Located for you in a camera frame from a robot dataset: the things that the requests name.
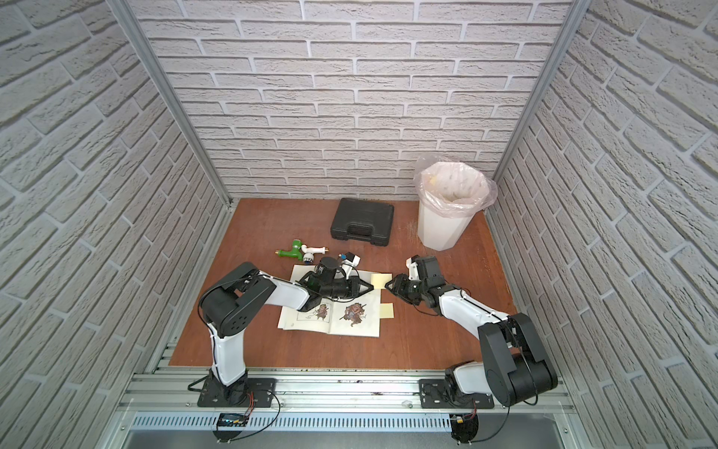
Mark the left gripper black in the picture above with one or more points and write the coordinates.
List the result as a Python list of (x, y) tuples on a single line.
[(350, 286)]

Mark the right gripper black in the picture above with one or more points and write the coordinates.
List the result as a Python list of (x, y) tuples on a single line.
[(399, 289)]

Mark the yellow sticky note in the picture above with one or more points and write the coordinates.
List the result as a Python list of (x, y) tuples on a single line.
[(386, 311), (380, 280)]

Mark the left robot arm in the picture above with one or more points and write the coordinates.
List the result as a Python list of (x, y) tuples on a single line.
[(229, 307)]

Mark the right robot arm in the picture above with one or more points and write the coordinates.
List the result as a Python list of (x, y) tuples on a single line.
[(515, 365)]

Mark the black plastic tool case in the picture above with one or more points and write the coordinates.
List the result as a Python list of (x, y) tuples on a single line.
[(363, 220)]

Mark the white trash bin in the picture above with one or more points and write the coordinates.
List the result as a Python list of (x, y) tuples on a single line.
[(441, 224)]

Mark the green white toy faucet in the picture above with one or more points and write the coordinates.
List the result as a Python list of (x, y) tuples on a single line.
[(302, 252)]

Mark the small green circuit board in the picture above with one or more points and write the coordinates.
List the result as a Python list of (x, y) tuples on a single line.
[(232, 420)]

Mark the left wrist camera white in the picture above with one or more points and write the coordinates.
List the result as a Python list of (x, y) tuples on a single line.
[(351, 259)]

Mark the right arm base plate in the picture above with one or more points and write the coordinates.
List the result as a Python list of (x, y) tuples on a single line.
[(442, 394)]

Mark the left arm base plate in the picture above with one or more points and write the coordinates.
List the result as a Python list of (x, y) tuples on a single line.
[(214, 394)]

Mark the aluminium frame rail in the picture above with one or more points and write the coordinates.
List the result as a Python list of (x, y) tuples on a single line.
[(350, 391)]

